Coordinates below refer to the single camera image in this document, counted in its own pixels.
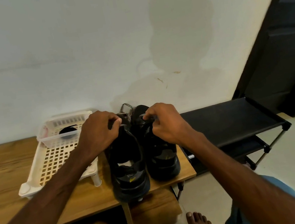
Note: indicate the person's right hand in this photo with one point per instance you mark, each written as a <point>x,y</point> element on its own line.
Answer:
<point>169,124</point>

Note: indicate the person's left hand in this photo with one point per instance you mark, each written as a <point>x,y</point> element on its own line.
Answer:
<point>98,134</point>

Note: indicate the black shoelaces bundle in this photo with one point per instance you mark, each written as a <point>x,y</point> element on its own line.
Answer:
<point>67,129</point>

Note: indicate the black shoe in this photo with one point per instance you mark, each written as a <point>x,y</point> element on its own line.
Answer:
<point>162,161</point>
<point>129,178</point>

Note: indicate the black white patterned shoelace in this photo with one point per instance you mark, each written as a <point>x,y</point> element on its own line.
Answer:
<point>126,108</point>

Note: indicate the person's right forearm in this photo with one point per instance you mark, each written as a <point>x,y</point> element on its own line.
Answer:
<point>249,183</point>

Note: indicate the person's left forearm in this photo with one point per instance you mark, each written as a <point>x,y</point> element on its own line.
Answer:
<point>36,219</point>

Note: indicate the person's blue shorts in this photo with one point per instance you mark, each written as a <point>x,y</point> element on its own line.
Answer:
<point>283,183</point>

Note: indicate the small white plastic basket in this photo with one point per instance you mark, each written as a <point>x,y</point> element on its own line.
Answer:
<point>51,142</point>

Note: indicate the large white plastic tray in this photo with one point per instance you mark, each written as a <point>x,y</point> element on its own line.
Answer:
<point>52,163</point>

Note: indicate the black shoe rack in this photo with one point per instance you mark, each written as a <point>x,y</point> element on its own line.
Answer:
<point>227,119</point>

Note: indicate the dark door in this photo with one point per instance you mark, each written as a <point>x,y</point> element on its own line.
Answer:
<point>281,37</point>

